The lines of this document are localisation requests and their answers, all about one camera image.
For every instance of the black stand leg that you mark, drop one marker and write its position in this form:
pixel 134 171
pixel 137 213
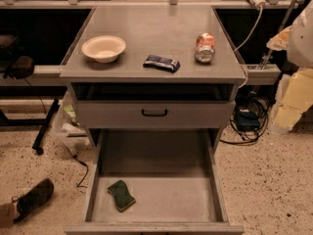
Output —
pixel 43 123

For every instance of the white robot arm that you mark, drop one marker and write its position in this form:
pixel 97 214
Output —
pixel 297 92

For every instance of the orange soda can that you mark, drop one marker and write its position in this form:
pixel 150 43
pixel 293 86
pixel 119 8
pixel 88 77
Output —
pixel 205 48

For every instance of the black shoe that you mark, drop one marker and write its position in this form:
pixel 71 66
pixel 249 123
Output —
pixel 34 199

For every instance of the closed upper drawer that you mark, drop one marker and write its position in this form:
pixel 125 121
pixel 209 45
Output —
pixel 128 115

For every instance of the metal pole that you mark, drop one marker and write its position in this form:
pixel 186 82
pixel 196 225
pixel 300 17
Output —
pixel 280 26

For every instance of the dark blue snack packet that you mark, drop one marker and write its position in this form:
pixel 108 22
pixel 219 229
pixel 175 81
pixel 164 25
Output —
pixel 161 63

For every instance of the grey drawer cabinet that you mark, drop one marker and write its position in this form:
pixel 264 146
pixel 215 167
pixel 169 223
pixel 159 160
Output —
pixel 161 30

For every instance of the black drawer handle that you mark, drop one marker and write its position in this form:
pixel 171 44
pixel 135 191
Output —
pixel 154 113

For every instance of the open bottom drawer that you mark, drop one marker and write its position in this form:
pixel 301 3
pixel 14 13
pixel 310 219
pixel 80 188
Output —
pixel 171 174

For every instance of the white bowl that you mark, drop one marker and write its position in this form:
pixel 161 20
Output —
pixel 103 49

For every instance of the dark bag on shelf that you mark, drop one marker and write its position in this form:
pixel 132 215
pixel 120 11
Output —
pixel 13 62

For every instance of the green yellow sponge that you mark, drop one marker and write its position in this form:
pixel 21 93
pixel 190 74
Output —
pixel 122 198

